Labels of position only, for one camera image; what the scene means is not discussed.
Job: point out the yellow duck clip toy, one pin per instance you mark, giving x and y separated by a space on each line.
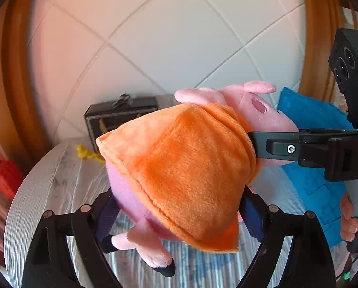
84 152

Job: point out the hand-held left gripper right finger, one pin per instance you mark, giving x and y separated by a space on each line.
253 216

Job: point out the wooden wall frame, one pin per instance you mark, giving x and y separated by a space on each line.
319 51
20 81

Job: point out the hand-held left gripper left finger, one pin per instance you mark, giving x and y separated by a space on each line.
107 225

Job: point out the cloth-covered round desktop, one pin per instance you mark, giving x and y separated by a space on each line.
62 180

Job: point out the wooden glass cabinet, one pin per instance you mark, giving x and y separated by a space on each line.
346 9

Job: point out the person's right hand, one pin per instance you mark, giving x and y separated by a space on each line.
348 216

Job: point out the black gift box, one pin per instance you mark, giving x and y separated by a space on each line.
119 115

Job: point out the pig plush orange dress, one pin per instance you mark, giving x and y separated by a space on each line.
182 162

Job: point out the dark hair clip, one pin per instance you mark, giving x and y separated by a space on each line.
123 100

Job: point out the small red suitcase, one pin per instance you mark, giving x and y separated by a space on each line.
6 175

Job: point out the blue plastic crate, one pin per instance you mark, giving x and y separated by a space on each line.
304 111

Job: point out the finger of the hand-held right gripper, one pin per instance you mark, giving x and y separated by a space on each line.
280 148

